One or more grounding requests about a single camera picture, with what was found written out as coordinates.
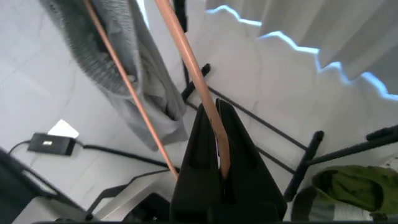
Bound white curtain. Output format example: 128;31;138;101
205;0;398;98

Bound white laundry basket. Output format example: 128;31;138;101
290;155;398;222

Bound black power adapter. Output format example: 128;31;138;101
27;132;77;157

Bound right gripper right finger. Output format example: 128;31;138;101
216;98;289;222

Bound pink clothes hanger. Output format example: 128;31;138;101
83;0;231;182

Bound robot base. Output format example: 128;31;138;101
0;146;175;223

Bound green garment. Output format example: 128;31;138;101
312;164;398;216

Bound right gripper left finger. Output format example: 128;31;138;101
169;103;223;222

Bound pale grey shorts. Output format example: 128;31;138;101
39;0;189;152

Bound black clothes rack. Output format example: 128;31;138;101
172;0;398;203

